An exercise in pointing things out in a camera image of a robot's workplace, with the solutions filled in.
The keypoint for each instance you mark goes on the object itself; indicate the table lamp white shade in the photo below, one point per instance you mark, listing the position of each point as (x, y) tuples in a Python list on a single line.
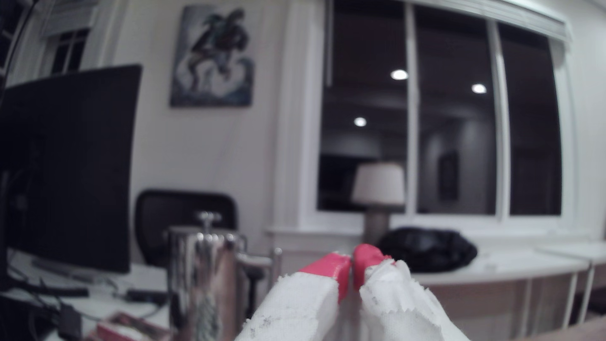
[(378, 184)]

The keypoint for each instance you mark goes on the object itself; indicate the black power adapter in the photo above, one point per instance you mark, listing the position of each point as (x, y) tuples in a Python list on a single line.
[(70, 322)]

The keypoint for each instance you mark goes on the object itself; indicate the wall painting of figure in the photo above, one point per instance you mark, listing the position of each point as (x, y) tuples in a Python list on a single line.
[(213, 57)]

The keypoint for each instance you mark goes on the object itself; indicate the black computer monitor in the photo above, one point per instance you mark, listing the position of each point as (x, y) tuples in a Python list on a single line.
[(71, 165)]

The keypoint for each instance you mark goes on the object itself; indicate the black bag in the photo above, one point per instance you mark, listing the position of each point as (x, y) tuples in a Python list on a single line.
[(426, 248)]

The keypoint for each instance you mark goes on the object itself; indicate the small window blind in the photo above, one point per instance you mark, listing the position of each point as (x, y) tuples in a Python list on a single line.
[(71, 19)]

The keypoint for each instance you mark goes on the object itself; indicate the black office chair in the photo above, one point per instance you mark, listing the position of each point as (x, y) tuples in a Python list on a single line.
[(163, 222)]

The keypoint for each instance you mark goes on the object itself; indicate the large white framed window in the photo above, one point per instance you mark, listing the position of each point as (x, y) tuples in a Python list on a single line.
[(412, 118)]

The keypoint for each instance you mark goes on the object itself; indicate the red box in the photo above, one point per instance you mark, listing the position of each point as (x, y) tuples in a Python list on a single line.
[(128, 329)]

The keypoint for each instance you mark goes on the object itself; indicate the small dark window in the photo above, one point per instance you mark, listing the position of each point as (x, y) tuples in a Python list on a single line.
[(68, 52)]

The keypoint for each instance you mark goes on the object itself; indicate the white roller blind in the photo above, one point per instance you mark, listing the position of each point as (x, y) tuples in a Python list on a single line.
[(521, 19)]

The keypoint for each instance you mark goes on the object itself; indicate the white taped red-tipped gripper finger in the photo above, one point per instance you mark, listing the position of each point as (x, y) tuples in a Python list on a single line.
[(298, 308), (397, 308)]

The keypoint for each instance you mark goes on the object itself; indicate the white desk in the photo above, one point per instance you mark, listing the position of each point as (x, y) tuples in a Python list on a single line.
[(577, 251), (511, 267)]

